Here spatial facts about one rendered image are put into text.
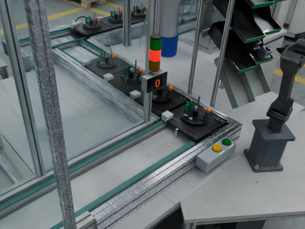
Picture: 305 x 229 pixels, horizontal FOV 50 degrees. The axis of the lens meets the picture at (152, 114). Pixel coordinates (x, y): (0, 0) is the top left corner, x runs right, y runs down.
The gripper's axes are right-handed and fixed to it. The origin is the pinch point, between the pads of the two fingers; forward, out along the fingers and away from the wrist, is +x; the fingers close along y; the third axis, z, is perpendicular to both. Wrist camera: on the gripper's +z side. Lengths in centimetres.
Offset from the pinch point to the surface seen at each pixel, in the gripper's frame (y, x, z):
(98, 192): 104, 6, -37
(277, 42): -120, 100, -34
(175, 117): 51, 25, -28
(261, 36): 11.3, 6.2, 7.4
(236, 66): 21.3, 12.4, -6.0
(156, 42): 64, 15, 14
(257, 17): 0.4, 18.7, 13.2
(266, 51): 0.2, 12.3, -3.1
